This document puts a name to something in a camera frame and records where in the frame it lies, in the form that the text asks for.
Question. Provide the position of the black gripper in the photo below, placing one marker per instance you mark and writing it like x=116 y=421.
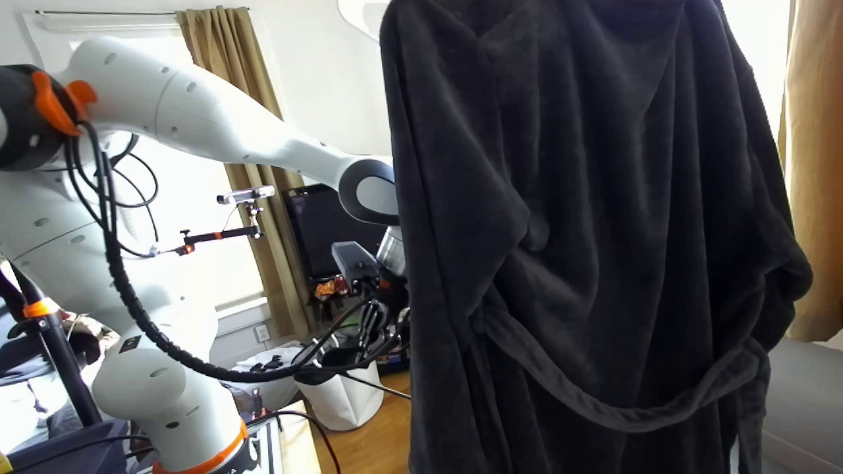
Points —
x=397 y=310

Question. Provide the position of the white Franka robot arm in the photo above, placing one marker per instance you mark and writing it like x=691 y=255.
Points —
x=176 y=106

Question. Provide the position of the black tripod with orange clamp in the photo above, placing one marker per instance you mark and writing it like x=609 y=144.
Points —
x=54 y=342

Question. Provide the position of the small orange toys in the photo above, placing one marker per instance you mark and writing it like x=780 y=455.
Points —
x=328 y=288

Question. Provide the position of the white bin bag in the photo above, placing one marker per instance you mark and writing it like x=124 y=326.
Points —
x=343 y=398

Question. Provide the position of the dark fleece bathrobe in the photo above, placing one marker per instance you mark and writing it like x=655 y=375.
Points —
x=597 y=246

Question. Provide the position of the tan window curtain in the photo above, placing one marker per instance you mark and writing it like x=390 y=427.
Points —
x=818 y=175
x=253 y=133

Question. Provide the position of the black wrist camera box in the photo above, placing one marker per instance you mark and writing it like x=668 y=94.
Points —
x=353 y=259

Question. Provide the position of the white wall outlet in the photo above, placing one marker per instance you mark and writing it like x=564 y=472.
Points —
x=261 y=333

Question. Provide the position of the white wall air conditioner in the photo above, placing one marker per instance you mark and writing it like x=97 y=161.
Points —
x=106 y=22

